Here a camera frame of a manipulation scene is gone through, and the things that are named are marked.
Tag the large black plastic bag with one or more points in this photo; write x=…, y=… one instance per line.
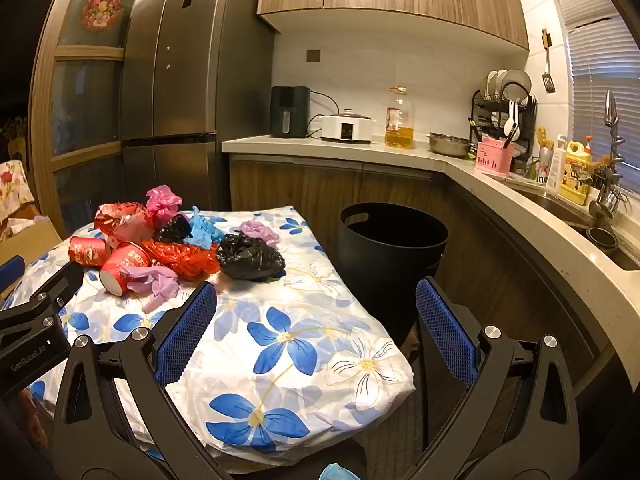
x=250, y=257

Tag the red floral decoration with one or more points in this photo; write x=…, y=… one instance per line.
x=102, y=10

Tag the pink utensil holder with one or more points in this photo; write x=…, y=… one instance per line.
x=492, y=160

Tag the cardboard box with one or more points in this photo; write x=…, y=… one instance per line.
x=35, y=237

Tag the dark steel refrigerator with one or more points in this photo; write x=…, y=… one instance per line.
x=190, y=85

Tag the small black plastic bag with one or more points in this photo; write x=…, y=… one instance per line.
x=172, y=230

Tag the white bowl dark rim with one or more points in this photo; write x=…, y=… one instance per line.
x=517, y=80

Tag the pink crumpled wrapper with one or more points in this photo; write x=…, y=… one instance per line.
x=257, y=232

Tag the wooden kitchen base cabinet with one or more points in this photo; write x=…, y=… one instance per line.
x=300, y=185

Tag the metal basin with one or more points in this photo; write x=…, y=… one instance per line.
x=447, y=145

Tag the steel kitchen sink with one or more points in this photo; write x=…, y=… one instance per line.
x=555, y=210

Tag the red floral cloth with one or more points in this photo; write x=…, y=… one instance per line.
x=15, y=190

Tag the black air fryer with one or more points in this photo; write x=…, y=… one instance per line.
x=290, y=110

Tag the white rice spoon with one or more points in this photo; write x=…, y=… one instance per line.
x=510, y=127

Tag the purple disposable glove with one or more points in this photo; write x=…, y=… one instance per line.
x=155, y=282

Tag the cooking oil bottle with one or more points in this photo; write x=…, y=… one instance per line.
x=400, y=135

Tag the hanging metal spatula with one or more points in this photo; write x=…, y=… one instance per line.
x=549, y=82

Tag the black sink strainer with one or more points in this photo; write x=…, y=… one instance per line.
x=602, y=240

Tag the black trash bin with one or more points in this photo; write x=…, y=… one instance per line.
x=390, y=270

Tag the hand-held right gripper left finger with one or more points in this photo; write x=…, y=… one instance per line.
x=187, y=330

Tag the yellow dish brush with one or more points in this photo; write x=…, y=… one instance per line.
x=544, y=139

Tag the red and white plastic bag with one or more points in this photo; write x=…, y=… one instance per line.
x=125, y=220

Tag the metal kitchen faucet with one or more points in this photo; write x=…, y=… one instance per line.
x=610, y=110

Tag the yellow detergent bottle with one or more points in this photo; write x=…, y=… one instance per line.
x=575, y=175

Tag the white plastic bottle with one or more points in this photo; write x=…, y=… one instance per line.
x=556, y=170

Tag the red paper cup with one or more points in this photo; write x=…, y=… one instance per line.
x=120, y=270
x=87, y=251

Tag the pink plastic bag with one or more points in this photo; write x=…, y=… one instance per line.
x=165, y=200

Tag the blue crumpled plastic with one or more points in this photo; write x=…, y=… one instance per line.
x=340, y=473

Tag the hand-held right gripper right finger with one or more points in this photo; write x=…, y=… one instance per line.
x=445, y=330

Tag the dark wall socket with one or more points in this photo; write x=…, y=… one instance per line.
x=313, y=55

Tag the white electric cooker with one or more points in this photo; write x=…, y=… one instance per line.
x=347, y=127

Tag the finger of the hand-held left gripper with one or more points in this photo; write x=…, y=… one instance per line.
x=11, y=272
x=60, y=285

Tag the white plate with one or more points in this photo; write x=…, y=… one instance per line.
x=487, y=85
x=500, y=82

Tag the black dish rack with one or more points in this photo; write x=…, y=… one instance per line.
x=492, y=110

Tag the white window blind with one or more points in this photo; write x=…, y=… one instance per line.
x=600, y=100

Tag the blue floral blanket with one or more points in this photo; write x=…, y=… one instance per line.
x=280, y=310

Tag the blue disposable glove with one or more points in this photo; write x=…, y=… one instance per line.
x=202, y=230

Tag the wooden glass door cabinet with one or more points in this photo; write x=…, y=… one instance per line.
x=45, y=110

